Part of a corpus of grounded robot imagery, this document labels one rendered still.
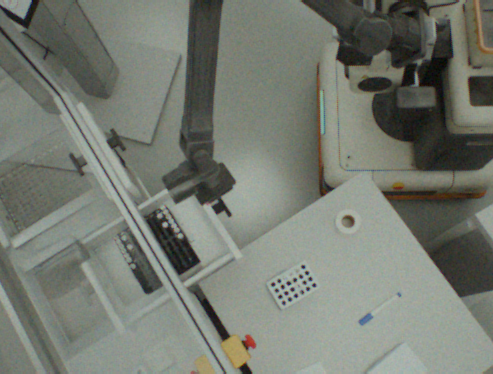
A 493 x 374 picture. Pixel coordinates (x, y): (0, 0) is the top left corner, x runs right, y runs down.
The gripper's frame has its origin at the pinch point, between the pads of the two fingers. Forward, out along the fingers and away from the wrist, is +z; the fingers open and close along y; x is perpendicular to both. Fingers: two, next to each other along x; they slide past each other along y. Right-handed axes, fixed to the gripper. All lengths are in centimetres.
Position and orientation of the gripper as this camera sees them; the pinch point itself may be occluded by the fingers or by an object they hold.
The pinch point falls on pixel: (215, 193)
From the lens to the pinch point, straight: 142.0
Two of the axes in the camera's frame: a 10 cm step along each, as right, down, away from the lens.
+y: -8.3, 5.5, -1.1
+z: 0.5, 2.6, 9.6
